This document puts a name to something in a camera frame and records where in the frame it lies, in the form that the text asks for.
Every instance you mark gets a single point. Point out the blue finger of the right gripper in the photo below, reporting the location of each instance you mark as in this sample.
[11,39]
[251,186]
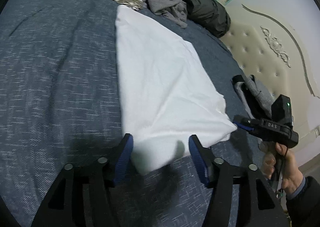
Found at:
[243,119]
[246,128]

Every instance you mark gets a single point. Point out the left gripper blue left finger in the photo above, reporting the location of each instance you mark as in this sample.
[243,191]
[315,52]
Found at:
[80,195]

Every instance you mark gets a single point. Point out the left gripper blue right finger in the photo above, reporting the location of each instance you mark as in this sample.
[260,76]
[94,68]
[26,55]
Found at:
[258,205]

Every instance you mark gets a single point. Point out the white long sleeve shirt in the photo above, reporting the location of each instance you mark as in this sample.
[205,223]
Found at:
[165,94]

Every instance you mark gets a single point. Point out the folded grey clothes stack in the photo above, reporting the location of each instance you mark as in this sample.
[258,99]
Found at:
[255,97]

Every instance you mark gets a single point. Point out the person's right hand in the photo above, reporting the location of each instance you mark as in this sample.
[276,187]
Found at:
[292,177]

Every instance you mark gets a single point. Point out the navy blue bed sheet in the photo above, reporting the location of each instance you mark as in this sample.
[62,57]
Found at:
[60,104]

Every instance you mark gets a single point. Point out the cream tufted headboard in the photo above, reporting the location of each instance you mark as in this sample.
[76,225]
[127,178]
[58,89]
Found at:
[268,48]

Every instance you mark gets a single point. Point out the grey crumpled garment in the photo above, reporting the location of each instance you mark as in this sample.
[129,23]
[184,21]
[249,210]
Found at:
[174,10]

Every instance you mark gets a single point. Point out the black camera box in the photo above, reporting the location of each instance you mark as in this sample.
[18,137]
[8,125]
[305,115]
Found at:
[281,111]

